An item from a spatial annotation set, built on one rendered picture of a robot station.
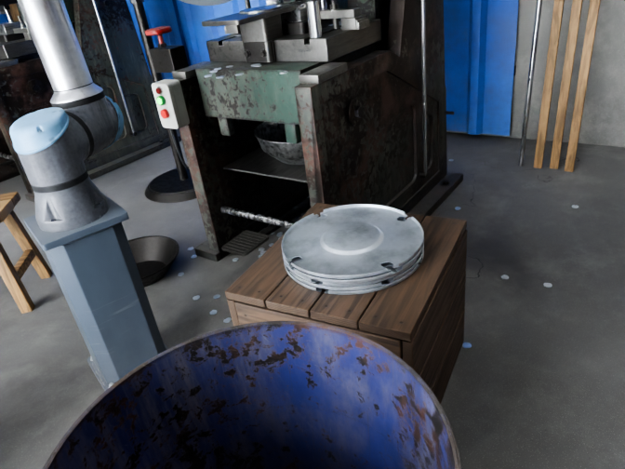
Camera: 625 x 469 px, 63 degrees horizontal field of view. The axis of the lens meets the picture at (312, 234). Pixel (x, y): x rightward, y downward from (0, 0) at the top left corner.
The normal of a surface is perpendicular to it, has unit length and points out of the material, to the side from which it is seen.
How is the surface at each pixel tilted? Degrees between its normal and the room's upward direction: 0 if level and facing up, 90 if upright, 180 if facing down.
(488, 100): 90
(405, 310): 0
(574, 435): 0
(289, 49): 90
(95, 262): 90
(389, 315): 0
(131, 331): 90
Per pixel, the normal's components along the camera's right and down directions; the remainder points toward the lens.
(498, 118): -0.57, 0.46
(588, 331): -0.12, -0.87
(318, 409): -0.26, 0.47
